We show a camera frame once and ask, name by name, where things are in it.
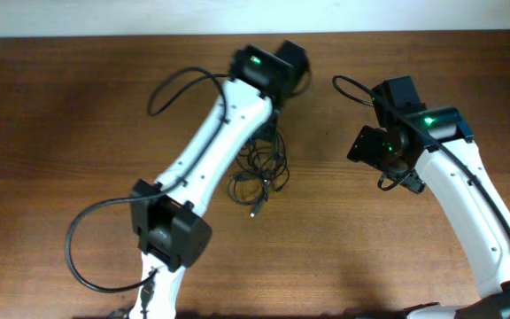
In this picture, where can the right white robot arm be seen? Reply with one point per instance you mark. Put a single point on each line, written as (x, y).
(420, 149)

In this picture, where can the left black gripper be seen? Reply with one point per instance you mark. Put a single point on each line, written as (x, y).
(268, 130)

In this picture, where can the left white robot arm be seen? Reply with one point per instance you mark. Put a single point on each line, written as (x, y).
(168, 221)

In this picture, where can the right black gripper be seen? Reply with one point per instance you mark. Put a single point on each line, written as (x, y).
(413, 182)

